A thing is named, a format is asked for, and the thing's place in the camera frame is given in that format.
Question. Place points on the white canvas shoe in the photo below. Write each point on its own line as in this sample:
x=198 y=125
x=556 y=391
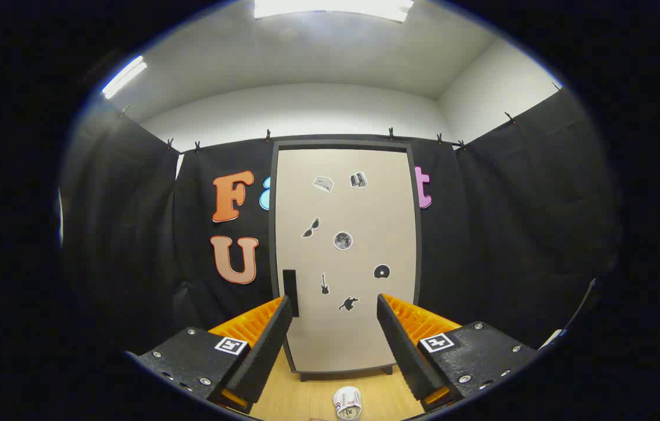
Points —
x=347 y=403

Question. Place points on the beige shoe cabinet door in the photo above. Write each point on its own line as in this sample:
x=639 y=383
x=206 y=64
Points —
x=359 y=222

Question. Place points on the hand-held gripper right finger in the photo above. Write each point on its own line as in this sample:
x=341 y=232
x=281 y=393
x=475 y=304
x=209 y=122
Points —
x=403 y=351

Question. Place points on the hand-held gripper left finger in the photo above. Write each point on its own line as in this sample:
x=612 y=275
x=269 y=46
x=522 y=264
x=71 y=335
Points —
x=265 y=356

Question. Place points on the black backdrop cloth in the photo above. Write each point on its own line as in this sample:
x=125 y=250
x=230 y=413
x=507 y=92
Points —
x=511 y=234

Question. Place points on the ceiling light tube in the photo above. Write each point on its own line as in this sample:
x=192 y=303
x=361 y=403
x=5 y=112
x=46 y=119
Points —
x=124 y=77

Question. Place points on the row of black clips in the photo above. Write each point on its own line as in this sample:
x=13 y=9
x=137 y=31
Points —
x=268 y=135

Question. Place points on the grey shoe cabinet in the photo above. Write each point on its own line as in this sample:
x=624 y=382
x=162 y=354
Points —
x=272 y=234

